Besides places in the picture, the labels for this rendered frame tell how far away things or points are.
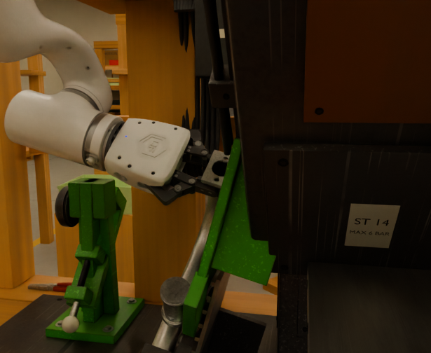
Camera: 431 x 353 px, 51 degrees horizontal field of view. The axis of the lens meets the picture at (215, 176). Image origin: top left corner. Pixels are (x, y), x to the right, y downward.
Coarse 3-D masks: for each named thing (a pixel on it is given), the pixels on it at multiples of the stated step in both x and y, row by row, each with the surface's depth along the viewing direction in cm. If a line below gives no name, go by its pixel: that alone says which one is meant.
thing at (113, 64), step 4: (112, 60) 995; (116, 60) 994; (112, 64) 997; (116, 64) 996; (108, 68) 990; (112, 68) 989; (116, 68) 988; (112, 84) 1005; (116, 84) 1004; (112, 88) 997; (116, 88) 996; (112, 108) 1004; (116, 108) 1003; (112, 112) 1035; (116, 112) 1035; (120, 112) 1048
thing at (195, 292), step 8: (192, 280) 52; (200, 280) 52; (208, 280) 54; (192, 288) 52; (200, 288) 52; (192, 296) 51; (200, 296) 51; (184, 304) 51; (192, 304) 51; (200, 304) 53; (184, 312) 52; (192, 312) 52; (200, 312) 57; (184, 320) 54; (192, 320) 54; (184, 328) 57; (192, 328) 56; (192, 336) 58
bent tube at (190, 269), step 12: (216, 156) 63; (228, 156) 63; (216, 168) 64; (204, 180) 60; (216, 180) 62; (216, 204) 67; (204, 216) 70; (204, 228) 70; (204, 240) 69; (192, 252) 69; (192, 264) 67; (192, 276) 66; (156, 336) 61; (168, 336) 60; (168, 348) 60
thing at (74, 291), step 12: (120, 192) 86; (120, 204) 86; (120, 216) 86; (84, 252) 79; (96, 252) 79; (84, 264) 79; (108, 264) 82; (84, 276) 78; (96, 276) 80; (72, 288) 76; (84, 288) 76; (96, 288) 79; (72, 300) 76; (84, 300) 75; (96, 300) 78
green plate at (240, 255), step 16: (240, 160) 51; (224, 176) 50; (240, 176) 51; (224, 192) 50; (240, 192) 51; (224, 208) 51; (240, 208) 52; (224, 224) 52; (240, 224) 52; (208, 240) 52; (224, 240) 53; (240, 240) 52; (256, 240) 52; (208, 256) 52; (224, 256) 53; (240, 256) 53; (256, 256) 52; (272, 256) 52; (208, 272) 53; (240, 272) 53; (256, 272) 53
